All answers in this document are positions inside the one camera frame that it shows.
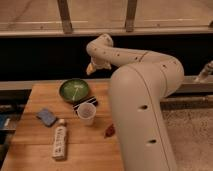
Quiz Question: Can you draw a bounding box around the green ceramic bowl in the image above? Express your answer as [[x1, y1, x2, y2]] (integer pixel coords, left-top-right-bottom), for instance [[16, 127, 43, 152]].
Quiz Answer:
[[59, 78, 90, 103]]

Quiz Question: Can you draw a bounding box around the left metal window post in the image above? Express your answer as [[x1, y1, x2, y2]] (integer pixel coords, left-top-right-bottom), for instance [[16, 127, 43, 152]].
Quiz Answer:
[[57, 0, 73, 34]]

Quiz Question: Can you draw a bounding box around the grey corrugated hose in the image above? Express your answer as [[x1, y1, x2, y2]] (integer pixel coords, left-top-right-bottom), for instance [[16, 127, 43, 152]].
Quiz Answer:
[[195, 60, 213, 83]]

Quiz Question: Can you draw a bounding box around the right metal window post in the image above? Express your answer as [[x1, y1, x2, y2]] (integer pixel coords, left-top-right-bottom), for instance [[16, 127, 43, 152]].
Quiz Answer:
[[125, 0, 137, 32]]

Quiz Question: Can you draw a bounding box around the red brown chip bag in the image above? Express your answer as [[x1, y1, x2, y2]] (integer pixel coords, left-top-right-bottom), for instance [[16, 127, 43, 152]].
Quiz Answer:
[[104, 124, 115, 138]]

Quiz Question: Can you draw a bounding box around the blue object at left edge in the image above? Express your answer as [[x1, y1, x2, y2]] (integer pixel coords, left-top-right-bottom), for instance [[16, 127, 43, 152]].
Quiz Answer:
[[0, 115, 10, 129]]

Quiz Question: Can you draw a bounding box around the metal window post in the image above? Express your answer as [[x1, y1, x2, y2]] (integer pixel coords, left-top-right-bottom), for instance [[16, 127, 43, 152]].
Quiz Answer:
[[57, 0, 73, 34], [125, 0, 137, 32]]

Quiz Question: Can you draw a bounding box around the blue sponge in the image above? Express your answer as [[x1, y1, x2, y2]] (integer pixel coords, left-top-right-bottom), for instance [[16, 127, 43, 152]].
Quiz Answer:
[[37, 108, 57, 127]]

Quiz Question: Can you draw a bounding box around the white labelled plastic bottle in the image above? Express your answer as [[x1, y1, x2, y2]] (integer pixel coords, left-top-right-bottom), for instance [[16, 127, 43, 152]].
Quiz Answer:
[[52, 119, 67, 160]]

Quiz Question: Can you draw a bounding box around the black white striped cloth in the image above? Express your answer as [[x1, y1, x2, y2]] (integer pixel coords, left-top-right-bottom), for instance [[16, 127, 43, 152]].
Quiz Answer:
[[73, 96, 98, 114]]

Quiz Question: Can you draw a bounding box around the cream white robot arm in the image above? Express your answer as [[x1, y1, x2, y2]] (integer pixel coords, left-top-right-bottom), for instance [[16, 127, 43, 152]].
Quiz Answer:
[[86, 34, 184, 171]]

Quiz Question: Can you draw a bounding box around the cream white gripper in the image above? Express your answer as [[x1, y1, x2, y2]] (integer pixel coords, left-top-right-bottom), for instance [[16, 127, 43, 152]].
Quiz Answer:
[[86, 57, 111, 75]]

